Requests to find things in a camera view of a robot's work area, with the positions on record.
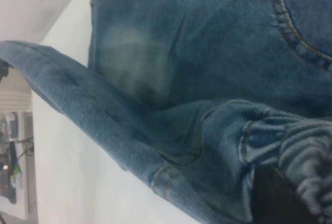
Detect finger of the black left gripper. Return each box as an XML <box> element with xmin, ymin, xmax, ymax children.
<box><xmin>0</xmin><ymin>58</ymin><xmax>11</xmax><ymax>80</ymax></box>

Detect blue faded denim pants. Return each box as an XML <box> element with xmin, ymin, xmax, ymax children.
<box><xmin>0</xmin><ymin>0</ymin><xmax>332</xmax><ymax>224</ymax></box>

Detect black background device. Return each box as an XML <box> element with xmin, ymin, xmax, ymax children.
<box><xmin>0</xmin><ymin>141</ymin><xmax>19</xmax><ymax>204</ymax></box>

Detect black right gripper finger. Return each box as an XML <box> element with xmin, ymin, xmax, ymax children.
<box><xmin>253</xmin><ymin>166</ymin><xmax>321</xmax><ymax>224</ymax></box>

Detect thin black background cable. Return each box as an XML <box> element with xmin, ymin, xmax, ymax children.
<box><xmin>16</xmin><ymin>136</ymin><xmax>35</xmax><ymax>157</ymax></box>

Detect white slatted panel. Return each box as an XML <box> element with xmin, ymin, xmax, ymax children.
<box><xmin>0</xmin><ymin>90</ymin><xmax>32</xmax><ymax>111</ymax></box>

